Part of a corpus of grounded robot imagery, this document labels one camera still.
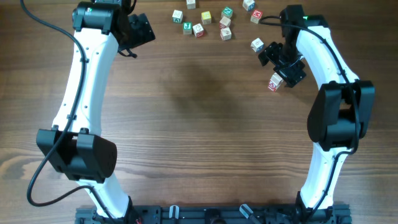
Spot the wooden block red pattern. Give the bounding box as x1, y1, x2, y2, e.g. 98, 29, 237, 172
219, 17, 231, 29

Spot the green N wooden block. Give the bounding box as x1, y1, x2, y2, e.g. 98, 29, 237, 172
221, 7, 233, 19

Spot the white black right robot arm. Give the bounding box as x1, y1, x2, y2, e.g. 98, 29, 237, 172
258, 4, 375, 221

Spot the green J wooden block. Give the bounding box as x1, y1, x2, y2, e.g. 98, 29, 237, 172
183, 22, 192, 35

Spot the wooden block red drawing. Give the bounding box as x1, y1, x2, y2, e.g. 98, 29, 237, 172
220, 27, 232, 41

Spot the wooden block blue side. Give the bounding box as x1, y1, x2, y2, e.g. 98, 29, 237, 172
251, 38, 264, 52

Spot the plain wooden block top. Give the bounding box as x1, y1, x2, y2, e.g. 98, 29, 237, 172
186, 0, 196, 9

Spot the red M wooden block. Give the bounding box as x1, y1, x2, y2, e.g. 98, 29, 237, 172
250, 9, 263, 24

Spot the wooden block red side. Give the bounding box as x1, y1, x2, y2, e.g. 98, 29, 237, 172
192, 23, 205, 38

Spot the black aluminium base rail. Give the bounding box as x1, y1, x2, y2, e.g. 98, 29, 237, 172
75, 204, 353, 224

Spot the wooden block green side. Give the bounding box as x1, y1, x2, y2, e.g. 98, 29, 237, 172
172, 10, 183, 24

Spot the red A wooden block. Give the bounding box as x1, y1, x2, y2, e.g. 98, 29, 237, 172
268, 73, 284, 92

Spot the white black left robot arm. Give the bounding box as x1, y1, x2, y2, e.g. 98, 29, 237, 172
36, 1, 155, 223

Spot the yellow wooden block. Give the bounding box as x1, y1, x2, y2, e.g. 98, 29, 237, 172
201, 11, 212, 25

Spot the wooden block blue top right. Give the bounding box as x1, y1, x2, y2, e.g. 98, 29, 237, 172
243, 0, 255, 12

